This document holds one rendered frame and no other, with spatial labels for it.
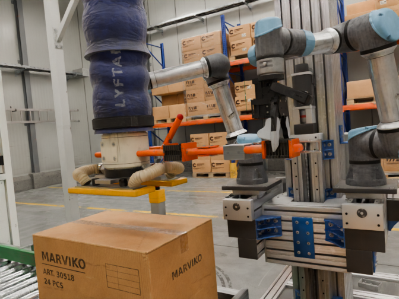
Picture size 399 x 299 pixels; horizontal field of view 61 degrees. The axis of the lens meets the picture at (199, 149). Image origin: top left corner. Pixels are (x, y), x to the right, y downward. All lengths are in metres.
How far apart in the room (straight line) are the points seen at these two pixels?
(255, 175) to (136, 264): 0.73
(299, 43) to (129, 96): 0.58
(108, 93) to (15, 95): 9.98
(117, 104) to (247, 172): 0.71
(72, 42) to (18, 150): 4.14
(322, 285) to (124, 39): 1.35
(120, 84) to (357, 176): 0.97
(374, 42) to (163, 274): 1.04
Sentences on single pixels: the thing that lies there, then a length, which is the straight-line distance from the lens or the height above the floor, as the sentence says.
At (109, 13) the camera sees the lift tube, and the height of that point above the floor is 1.72.
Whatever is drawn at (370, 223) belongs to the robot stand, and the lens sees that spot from 1.39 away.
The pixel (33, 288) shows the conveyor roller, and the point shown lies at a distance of 2.16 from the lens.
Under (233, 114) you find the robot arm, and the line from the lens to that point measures 1.73.
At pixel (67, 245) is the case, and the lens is 1.38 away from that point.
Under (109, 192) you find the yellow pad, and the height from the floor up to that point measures 1.13.
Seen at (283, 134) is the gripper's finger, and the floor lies 1.28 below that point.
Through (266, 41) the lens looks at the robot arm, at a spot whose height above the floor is 1.53.
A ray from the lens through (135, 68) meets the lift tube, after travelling 1.24.
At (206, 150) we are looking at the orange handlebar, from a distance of 1.05.
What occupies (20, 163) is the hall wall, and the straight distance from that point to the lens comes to 11.06.
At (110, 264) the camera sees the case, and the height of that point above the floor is 0.89.
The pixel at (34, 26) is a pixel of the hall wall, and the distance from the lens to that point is 12.06.
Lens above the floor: 1.31
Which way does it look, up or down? 3 degrees down
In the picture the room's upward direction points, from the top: 5 degrees counter-clockwise
